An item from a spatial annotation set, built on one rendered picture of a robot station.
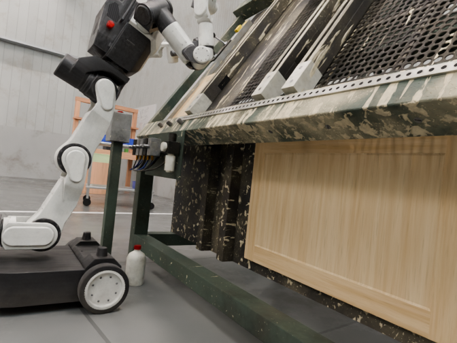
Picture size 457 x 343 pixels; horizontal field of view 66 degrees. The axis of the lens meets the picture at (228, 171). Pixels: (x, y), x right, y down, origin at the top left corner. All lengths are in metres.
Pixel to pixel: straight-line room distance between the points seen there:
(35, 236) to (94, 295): 0.35
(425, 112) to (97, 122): 1.34
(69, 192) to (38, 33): 9.75
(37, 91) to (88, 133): 9.27
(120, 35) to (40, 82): 9.30
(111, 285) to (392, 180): 1.15
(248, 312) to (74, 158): 0.97
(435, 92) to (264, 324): 0.82
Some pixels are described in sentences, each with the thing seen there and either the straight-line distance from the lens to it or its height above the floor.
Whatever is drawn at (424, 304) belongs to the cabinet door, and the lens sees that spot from 1.11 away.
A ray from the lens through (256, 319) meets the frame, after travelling 1.25.
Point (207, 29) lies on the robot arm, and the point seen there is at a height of 1.26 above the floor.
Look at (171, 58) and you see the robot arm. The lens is 2.31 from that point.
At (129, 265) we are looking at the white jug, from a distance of 1.94.
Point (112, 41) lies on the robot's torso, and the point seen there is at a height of 1.17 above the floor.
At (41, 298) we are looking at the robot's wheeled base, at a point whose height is 0.06.
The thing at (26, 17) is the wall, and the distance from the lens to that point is 11.36.
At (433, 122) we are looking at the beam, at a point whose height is 0.77.
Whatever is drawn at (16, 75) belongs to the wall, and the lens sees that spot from 10.96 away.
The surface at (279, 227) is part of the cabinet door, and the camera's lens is 1.46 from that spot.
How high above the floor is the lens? 0.61
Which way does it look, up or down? 1 degrees up
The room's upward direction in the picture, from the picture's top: 6 degrees clockwise
